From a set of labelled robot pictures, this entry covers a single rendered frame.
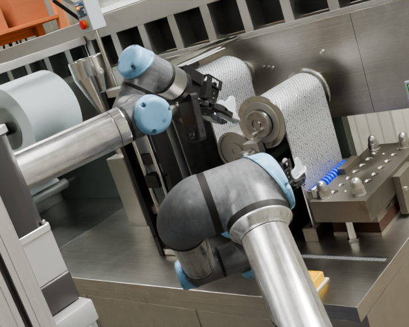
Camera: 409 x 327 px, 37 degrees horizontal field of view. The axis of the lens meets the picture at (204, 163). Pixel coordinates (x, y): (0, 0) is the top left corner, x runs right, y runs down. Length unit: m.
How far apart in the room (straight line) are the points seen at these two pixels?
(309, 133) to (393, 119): 1.59
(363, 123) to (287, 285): 2.43
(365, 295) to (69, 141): 0.72
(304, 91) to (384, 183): 0.34
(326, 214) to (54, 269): 0.87
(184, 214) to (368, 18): 0.93
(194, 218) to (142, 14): 1.31
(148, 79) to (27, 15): 3.30
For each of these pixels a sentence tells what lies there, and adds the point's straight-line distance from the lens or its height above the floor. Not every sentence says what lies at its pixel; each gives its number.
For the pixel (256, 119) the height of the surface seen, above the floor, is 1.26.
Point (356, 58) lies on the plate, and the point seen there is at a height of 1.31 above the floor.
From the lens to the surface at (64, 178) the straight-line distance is 2.37.
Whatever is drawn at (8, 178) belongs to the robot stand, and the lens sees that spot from 0.88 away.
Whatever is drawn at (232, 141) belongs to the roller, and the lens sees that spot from 1.73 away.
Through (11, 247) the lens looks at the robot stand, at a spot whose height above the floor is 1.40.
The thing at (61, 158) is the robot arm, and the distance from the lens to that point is 1.15.
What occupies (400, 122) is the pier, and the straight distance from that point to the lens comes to 3.33.
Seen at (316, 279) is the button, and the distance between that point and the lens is 1.47.
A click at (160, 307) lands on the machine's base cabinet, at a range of 1.84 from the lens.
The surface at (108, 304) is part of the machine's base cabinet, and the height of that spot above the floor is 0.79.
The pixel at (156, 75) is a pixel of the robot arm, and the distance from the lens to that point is 1.33.
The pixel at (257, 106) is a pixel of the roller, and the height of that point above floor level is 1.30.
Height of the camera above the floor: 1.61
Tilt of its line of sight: 15 degrees down
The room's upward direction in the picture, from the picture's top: 18 degrees counter-clockwise
